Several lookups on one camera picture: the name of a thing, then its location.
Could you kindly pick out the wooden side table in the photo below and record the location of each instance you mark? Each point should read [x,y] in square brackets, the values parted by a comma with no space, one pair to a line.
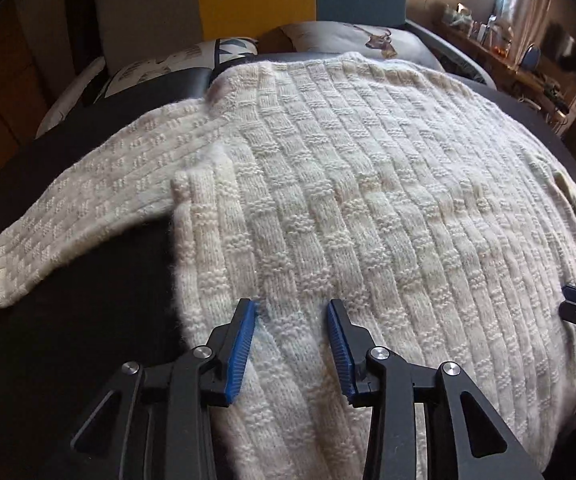
[508,67]

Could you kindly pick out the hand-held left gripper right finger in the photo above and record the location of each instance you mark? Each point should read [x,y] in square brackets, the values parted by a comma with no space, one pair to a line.
[340,350]

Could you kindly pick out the blue folding chair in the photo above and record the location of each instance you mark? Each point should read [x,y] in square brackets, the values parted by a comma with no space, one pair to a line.
[530,55]

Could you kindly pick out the black television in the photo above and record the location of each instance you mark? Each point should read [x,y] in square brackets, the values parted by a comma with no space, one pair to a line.
[568,47]

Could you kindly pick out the triangle pattern cushion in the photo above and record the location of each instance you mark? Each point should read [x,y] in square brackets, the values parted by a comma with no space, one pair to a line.
[178,60]

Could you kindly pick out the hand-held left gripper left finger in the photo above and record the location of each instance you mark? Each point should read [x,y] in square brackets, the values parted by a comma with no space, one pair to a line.
[240,350]

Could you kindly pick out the cream knitted sweater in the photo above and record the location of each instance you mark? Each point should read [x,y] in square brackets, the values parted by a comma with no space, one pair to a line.
[368,185]

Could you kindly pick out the group of white bottles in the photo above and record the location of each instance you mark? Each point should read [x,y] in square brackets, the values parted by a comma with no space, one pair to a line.
[468,22]

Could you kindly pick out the beige patterned curtain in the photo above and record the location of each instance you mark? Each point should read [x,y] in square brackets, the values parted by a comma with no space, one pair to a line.
[523,0]

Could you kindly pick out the deer print cushion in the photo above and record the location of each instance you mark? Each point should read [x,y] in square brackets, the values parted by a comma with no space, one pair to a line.
[368,40]

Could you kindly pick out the white pillow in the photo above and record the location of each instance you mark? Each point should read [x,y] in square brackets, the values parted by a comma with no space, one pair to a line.
[75,95]

